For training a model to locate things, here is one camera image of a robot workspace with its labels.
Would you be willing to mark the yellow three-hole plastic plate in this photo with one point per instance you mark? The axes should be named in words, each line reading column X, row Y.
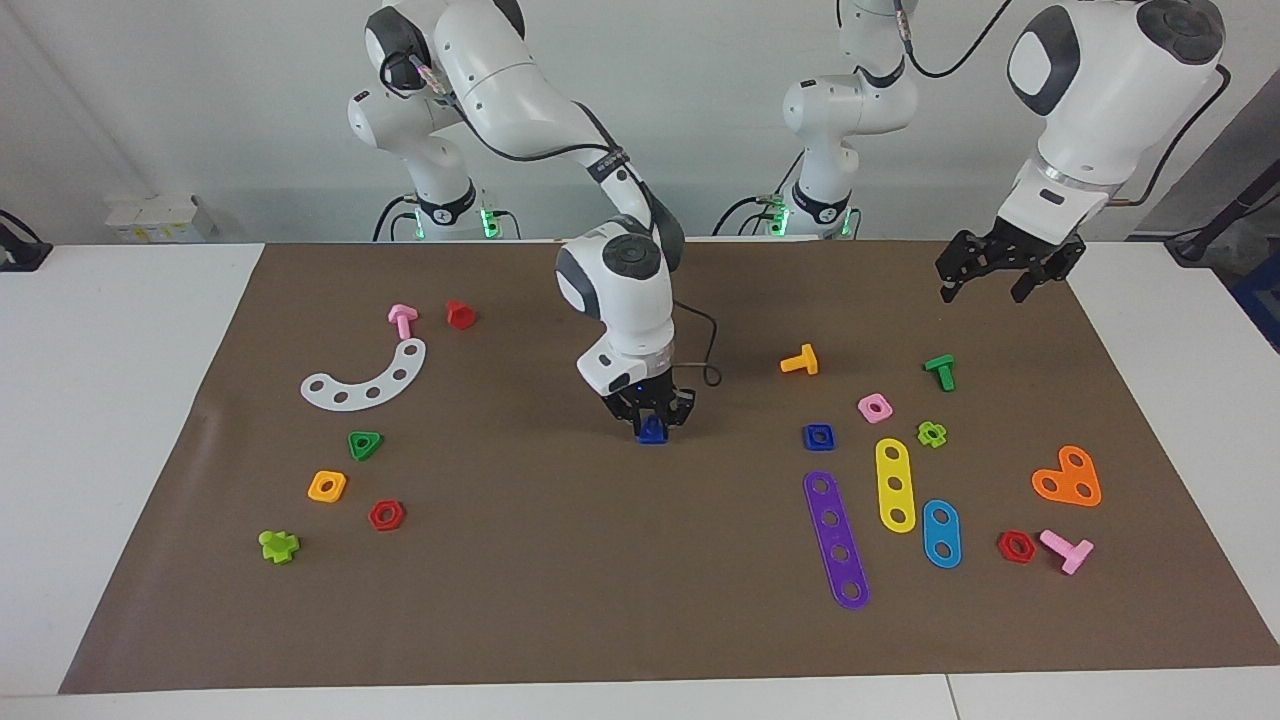
column 893, row 468

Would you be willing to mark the black table clamp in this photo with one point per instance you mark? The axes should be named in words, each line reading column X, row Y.
column 20, row 252

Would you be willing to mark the green triangle plastic nut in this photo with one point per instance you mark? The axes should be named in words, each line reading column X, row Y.
column 375, row 440

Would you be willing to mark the green plastic screw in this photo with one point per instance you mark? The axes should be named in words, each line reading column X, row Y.
column 941, row 368

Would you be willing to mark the blue crate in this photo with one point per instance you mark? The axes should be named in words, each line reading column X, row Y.
column 1262, row 300

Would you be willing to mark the orange three-hole angled plate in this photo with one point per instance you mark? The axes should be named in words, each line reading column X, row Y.
column 1066, row 478

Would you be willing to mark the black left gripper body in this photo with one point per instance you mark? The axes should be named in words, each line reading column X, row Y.
column 1020, row 250

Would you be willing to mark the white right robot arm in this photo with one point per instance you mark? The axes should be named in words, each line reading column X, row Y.
column 620, row 300

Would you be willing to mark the blue two-hole plastic plate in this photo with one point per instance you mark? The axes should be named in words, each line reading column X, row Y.
column 941, row 534

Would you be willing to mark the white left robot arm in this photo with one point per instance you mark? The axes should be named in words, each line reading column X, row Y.
column 1100, row 80

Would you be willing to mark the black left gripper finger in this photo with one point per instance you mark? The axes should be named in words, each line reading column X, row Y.
column 1027, row 282
column 948, row 282

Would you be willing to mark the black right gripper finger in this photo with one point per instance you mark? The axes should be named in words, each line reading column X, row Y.
column 676, row 418
column 632, row 423

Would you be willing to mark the white curved five-hole plate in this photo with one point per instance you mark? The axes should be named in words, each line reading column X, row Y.
column 385, row 385

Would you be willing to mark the black stand pole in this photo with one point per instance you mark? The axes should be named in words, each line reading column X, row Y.
column 1225, row 215

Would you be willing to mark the pink plastic screw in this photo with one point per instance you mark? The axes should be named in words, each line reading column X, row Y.
column 403, row 322
column 1065, row 548

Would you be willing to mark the lime green cross screw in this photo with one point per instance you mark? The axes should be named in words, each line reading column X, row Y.
column 278, row 548

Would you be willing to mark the dark blue square nut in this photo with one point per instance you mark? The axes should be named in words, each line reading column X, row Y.
column 809, row 444

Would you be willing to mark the red hexagon plastic nut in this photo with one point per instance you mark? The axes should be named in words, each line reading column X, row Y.
column 374, row 517
column 1004, row 548

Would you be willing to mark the orange square plastic nut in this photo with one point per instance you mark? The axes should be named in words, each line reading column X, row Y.
column 314, row 492

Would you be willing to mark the lime green cross nut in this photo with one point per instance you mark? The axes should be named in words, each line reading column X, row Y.
column 923, row 436

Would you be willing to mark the purple four-hole plastic plate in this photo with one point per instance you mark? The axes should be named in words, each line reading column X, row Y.
column 836, row 537

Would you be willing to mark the orange plastic screw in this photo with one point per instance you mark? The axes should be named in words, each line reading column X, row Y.
column 800, row 363

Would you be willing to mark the brown table mat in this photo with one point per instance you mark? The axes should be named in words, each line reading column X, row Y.
column 600, row 580

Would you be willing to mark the white box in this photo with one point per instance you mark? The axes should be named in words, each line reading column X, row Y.
column 150, row 215

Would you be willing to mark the pink square plastic nut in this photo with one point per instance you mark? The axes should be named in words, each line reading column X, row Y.
column 885, row 413

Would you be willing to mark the dark blue triangle screw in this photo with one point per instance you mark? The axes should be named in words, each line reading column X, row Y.
column 652, row 437

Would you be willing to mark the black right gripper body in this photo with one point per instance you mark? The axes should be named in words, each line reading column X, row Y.
column 650, row 398

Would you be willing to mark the red hexagon plastic screw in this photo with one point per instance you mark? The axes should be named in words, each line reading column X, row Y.
column 460, row 317

